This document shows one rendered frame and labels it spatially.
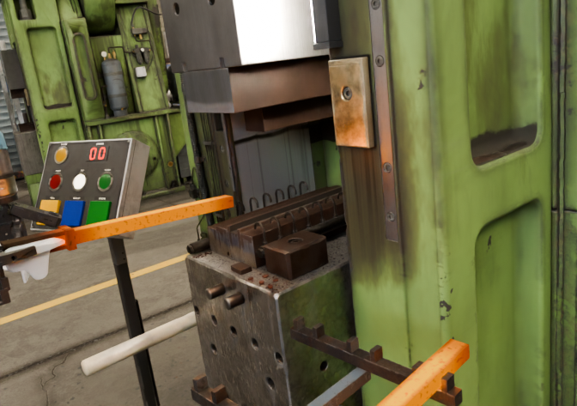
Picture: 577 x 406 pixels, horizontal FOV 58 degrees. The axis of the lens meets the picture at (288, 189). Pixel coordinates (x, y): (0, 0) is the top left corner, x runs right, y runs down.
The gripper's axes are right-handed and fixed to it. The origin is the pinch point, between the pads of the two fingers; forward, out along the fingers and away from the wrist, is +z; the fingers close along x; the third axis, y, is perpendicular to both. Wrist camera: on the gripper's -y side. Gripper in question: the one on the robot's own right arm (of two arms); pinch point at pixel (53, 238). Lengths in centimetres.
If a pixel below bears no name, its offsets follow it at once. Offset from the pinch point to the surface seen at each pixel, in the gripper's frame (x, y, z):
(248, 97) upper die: -4.4, -18.0, 45.1
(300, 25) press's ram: 1, -32, 57
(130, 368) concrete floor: -145, 109, 56
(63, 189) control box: -73, 4, 23
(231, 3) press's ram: 0, -37, 40
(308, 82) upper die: -4, -19, 63
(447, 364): 50, 20, 35
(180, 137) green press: -480, 39, 276
